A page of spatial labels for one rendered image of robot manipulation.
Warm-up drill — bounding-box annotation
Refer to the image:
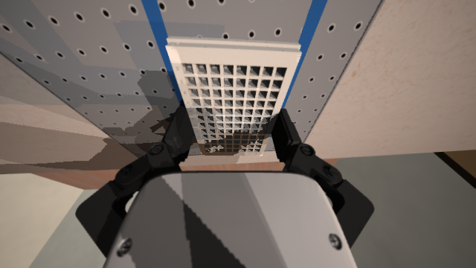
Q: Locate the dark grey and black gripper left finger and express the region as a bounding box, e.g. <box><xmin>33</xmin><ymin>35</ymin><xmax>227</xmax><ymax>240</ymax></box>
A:
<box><xmin>75</xmin><ymin>106</ymin><xmax>194</xmax><ymax>258</ymax></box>

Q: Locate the grey perforated base plate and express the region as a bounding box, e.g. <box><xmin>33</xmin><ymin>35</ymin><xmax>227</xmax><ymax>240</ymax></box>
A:
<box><xmin>0</xmin><ymin>0</ymin><xmax>385</xmax><ymax>158</ymax></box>

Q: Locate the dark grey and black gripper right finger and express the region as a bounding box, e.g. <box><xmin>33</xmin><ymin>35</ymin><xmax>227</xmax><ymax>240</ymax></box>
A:
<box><xmin>271</xmin><ymin>109</ymin><xmax>375</xmax><ymax>249</ymax></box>

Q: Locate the white well plate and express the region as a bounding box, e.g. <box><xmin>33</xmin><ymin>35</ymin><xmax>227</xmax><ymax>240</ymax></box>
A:
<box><xmin>166</xmin><ymin>36</ymin><xmax>302</xmax><ymax>156</ymax></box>

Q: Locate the blue taped rectangle outline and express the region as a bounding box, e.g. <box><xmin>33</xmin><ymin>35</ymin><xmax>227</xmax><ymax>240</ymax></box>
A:
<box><xmin>141</xmin><ymin>0</ymin><xmax>328</xmax><ymax>109</ymax></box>

